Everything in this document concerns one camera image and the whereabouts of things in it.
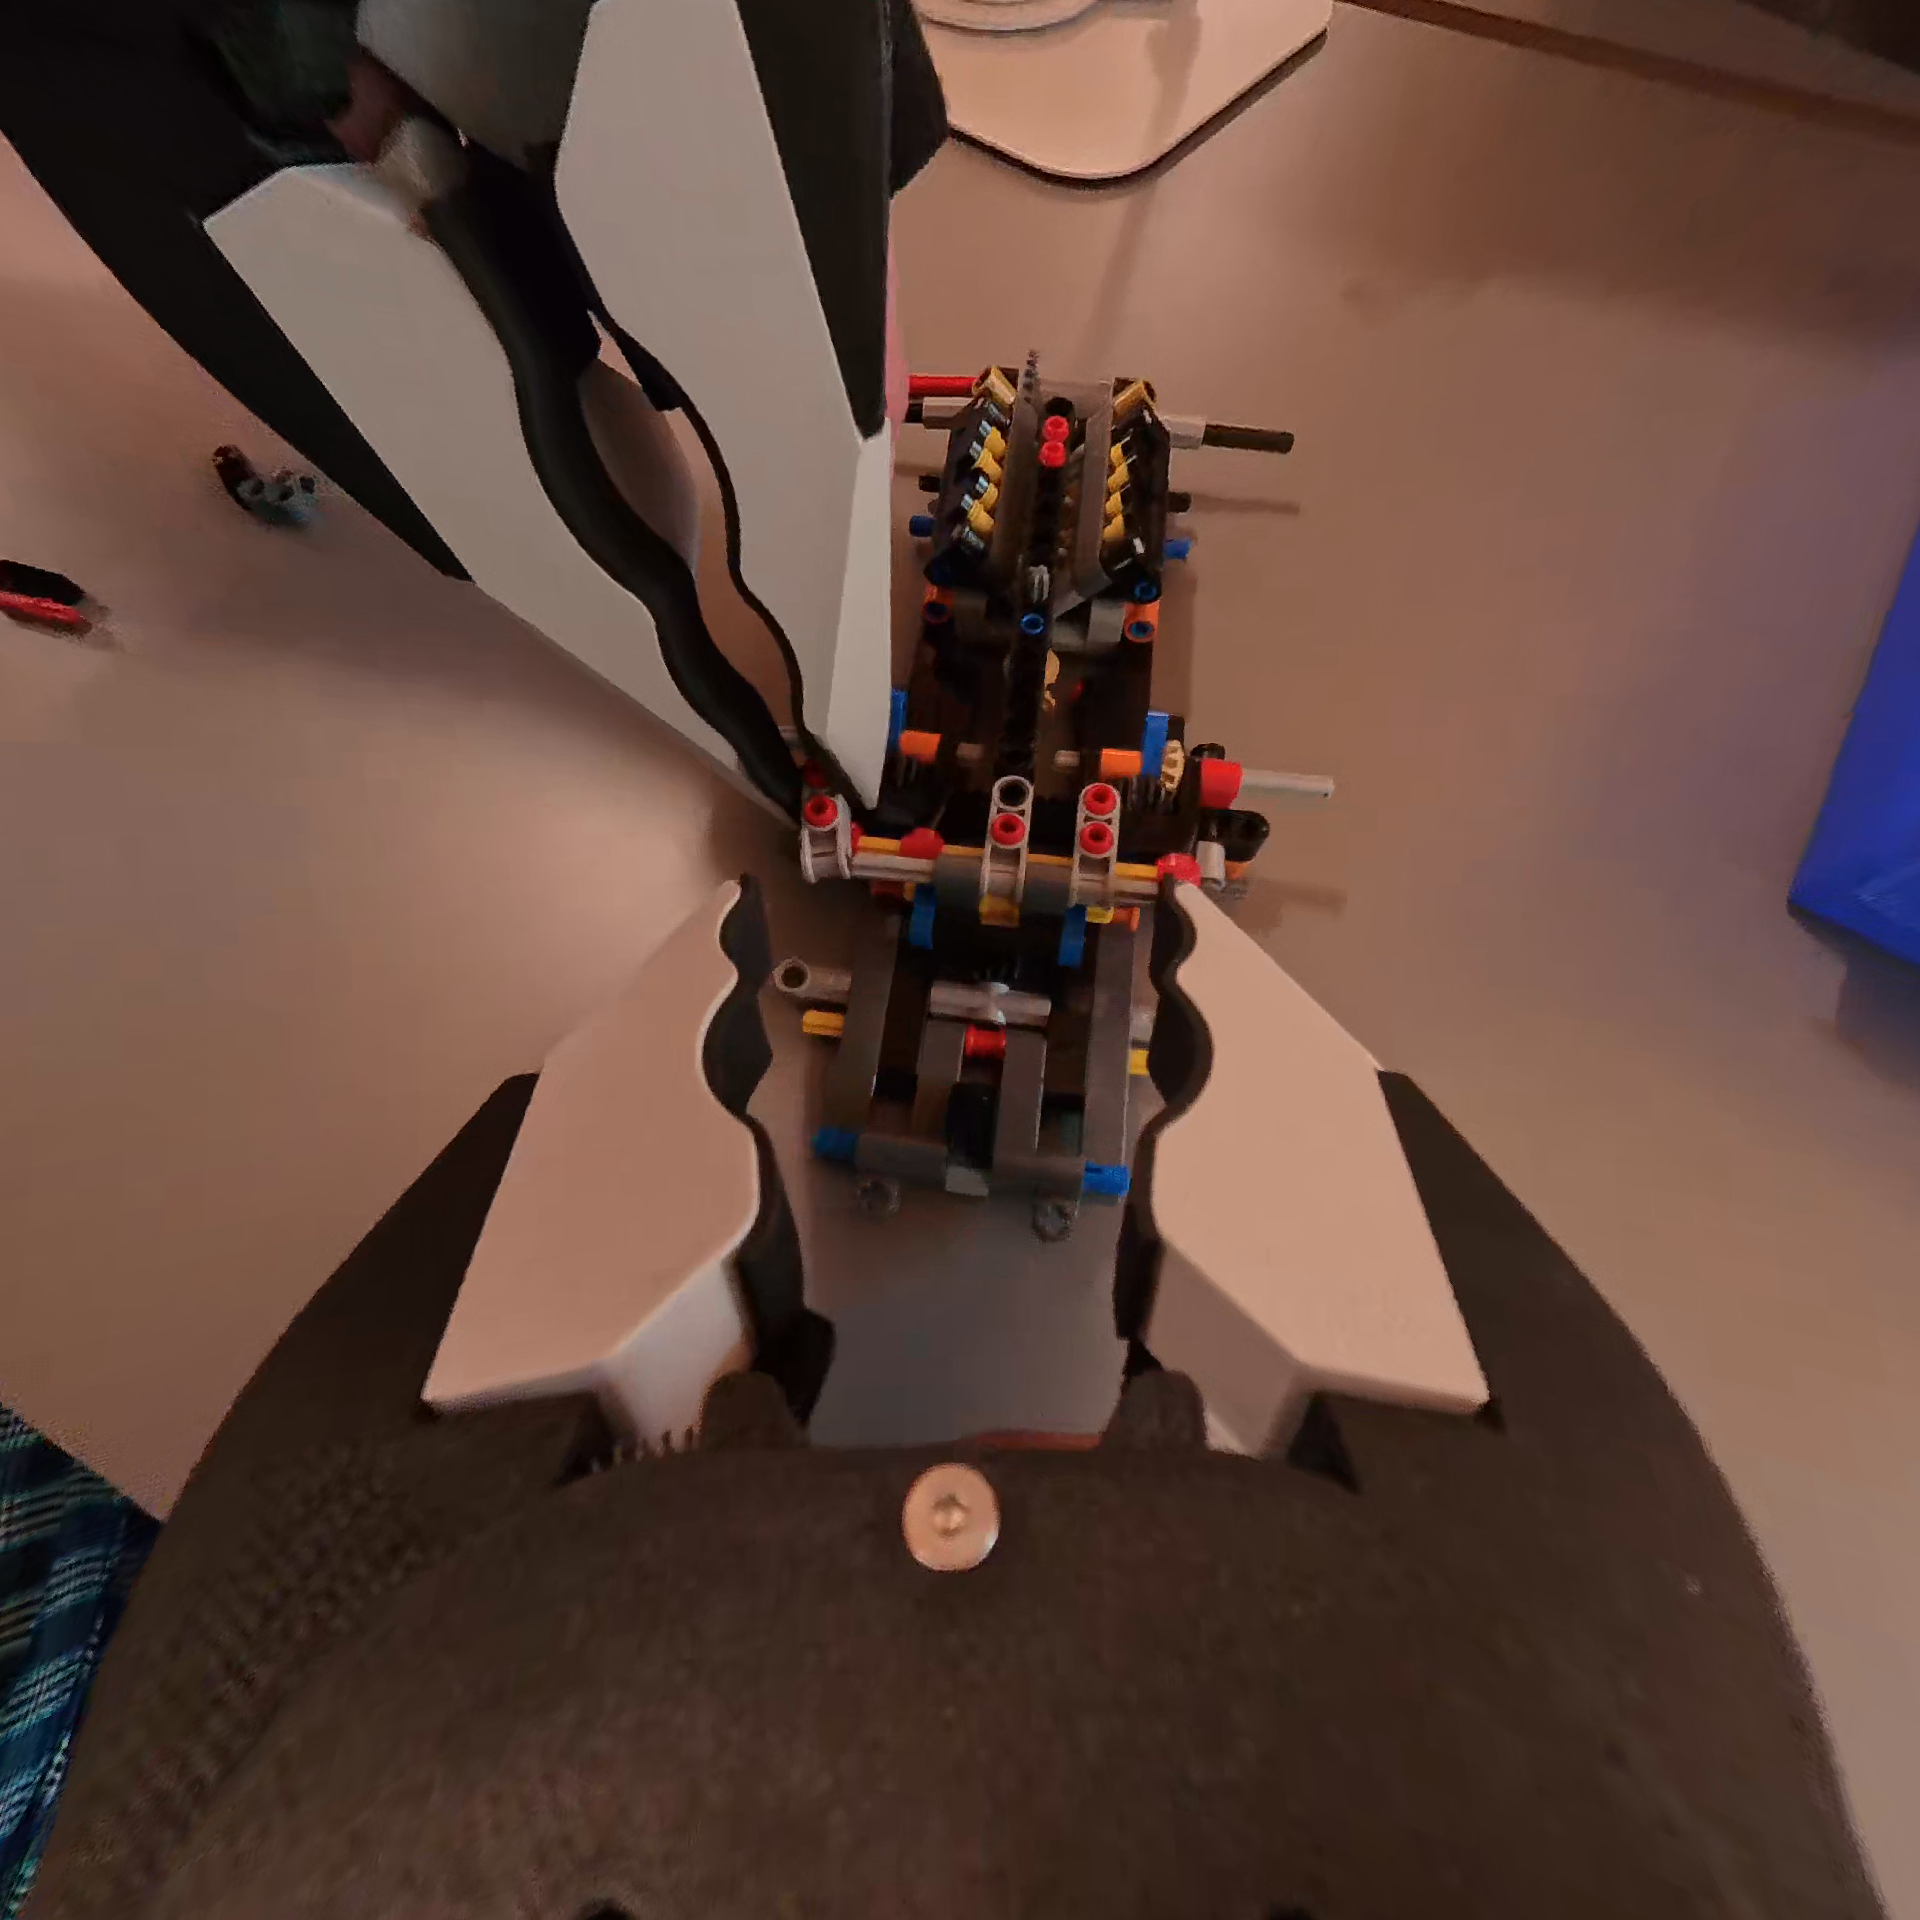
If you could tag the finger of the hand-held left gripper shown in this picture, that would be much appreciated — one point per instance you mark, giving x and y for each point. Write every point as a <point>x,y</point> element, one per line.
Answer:
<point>703,224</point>
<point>391,390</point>

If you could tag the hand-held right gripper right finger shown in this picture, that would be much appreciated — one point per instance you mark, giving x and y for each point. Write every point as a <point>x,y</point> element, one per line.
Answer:
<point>1291,1200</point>

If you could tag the short black lego beam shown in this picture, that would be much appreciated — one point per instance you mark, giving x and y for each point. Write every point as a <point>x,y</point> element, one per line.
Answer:
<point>231,469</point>
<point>39,579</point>

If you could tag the blue plastic bin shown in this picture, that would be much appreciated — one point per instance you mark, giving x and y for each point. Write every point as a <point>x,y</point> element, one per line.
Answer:
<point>1875,781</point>

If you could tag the blue plaid clothing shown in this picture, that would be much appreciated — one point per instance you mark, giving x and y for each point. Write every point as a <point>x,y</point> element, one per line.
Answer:
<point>53,1650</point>

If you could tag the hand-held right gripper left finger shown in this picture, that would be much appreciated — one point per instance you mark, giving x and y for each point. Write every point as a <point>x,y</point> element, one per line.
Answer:
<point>631,1200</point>

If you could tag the white stand base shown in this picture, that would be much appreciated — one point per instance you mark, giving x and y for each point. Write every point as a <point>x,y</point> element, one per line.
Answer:
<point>1171,103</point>

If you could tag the grey lego connector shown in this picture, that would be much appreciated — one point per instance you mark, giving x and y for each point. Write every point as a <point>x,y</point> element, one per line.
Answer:
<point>281,491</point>

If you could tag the person's left hand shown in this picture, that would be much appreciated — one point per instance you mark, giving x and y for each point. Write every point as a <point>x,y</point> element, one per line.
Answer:
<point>363,123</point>

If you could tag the multicolour lego car chassis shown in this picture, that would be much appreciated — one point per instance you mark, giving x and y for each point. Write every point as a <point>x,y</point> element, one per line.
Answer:
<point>1036,676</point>

